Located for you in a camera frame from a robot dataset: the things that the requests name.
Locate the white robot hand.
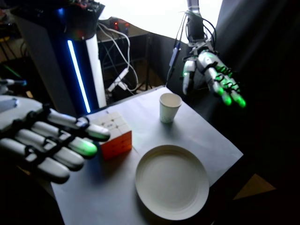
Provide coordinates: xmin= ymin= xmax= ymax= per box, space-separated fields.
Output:
xmin=181 ymin=45 xmax=247 ymax=109
xmin=0 ymin=79 xmax=111 ymax=185

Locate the white paper cup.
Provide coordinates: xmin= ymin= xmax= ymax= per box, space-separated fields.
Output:
xmin=159 ymin=93 xmax=183 ymax=124

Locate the Rubik's cube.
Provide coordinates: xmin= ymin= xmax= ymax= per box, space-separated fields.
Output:
xmin=90 ymin=111 xmax=133 ymax=161

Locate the white paper plate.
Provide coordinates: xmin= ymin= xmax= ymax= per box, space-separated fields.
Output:
xmin=135 ymin=144 xmax=210 ymax=221

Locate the black curtain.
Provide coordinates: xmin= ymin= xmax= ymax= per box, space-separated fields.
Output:
xmin=212 ymin=0 xmax=300 ymax=165

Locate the black shelf rack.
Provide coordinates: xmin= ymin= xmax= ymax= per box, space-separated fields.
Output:
xmin=97 ymin=32 xmax=156 ymax=94

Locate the black column with blue light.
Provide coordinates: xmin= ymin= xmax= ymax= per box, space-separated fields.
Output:
xmin=11 ymin=0 xmax=106 ymax=115

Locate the white power strip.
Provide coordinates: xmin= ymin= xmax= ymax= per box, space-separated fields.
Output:
xmin=107 ymin=67 xmax=129 ymax=92

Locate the black device with red light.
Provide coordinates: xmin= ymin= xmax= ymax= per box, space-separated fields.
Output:
xmin=100 ymin=17 xmax=132 ymax=36

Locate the thin black hanging cable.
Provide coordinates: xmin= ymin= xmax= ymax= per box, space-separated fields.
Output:
xmin=165 ymin=11 xmax=188 ymax=87

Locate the white cable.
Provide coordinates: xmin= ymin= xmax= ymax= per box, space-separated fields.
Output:
xmin=125 ymin=63 xmax=140 ymax=93
xmin=97 ymin=22 xmax=132 ymax=71

